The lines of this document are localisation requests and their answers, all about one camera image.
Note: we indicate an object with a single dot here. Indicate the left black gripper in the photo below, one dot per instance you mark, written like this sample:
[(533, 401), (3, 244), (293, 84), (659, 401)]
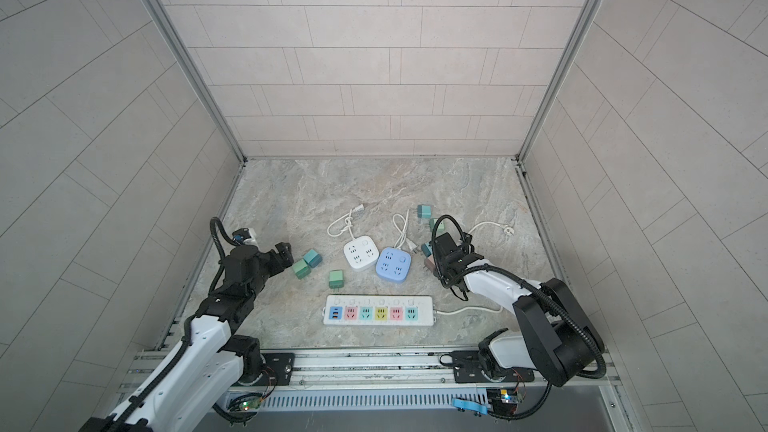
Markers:
[(286, 256)]

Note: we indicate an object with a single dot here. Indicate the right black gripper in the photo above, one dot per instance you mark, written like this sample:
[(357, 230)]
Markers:
[(439, 268)]

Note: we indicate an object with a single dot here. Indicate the teal charger plug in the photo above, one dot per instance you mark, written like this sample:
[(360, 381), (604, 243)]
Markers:
[(424, 211), (426, 249), (313, 258)]

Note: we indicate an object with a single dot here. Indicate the green charger plug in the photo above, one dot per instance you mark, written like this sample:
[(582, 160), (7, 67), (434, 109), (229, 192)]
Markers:
[(301, 269), (336, 279), (437, 227)]

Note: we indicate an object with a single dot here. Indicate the pink charger plug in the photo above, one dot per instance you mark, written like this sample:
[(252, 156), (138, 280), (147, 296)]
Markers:
[(430, 264)]

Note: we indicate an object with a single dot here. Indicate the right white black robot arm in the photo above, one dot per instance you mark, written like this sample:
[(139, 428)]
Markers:
[(555, 337)]

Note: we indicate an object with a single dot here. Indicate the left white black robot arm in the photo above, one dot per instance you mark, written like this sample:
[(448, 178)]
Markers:
[(210, 357)]

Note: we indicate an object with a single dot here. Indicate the blue square socket cube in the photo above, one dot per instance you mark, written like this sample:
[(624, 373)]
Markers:
[(393, 265)]

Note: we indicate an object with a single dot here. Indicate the white multicolour power strip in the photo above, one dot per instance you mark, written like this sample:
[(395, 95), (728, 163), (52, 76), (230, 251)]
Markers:
[(379, 310)]

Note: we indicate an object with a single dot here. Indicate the white square socket cube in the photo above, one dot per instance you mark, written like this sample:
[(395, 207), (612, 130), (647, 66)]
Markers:
[(361, 253)]

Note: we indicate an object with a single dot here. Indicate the left circuit board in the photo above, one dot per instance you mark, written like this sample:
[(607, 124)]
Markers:
[(247, 403)]

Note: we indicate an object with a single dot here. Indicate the circuit board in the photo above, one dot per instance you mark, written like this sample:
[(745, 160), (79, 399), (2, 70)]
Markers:
[(247, 403), (504, 402)]

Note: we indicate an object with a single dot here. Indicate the right circuit board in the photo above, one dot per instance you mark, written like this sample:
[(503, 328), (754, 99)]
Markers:
[(504, 402)]

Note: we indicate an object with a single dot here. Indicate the blue clip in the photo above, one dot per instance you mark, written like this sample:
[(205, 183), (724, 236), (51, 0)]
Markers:
[(469, 405)]

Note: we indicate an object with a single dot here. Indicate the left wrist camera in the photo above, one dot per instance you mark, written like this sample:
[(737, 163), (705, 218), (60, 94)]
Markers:
[(245, 236)]

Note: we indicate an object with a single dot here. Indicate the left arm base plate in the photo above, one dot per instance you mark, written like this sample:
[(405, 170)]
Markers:
[(270, 369)]

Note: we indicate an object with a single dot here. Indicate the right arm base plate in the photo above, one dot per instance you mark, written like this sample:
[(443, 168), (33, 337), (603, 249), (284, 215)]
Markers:
[(467, 368)]

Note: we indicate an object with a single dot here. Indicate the aluminium mounting rail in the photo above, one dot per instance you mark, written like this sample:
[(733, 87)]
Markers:
[(369, 368)]

